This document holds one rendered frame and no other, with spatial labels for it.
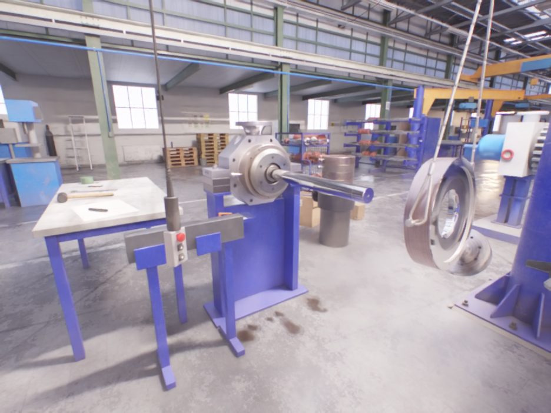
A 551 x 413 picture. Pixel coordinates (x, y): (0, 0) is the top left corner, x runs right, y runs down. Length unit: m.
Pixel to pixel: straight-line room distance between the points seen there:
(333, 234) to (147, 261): 2.29
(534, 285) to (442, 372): 0.96
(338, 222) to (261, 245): 1.29
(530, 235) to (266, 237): 1.87
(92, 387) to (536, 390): 2.42
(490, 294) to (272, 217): 1.85
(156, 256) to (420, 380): 1.60
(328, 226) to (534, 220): 1.80
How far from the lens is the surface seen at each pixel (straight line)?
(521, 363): 2.40
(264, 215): 2.15
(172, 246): 0.97
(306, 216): 3.95
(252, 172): 1.72
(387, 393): 1.85
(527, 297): 2.66
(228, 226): 1.58
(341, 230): 3.30
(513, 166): 4.54
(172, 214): 0.95
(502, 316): 2.71
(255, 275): 2.31
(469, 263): 1.29
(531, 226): 2.53
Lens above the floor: 1.35
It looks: 16 degrees down
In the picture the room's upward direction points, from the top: straight up
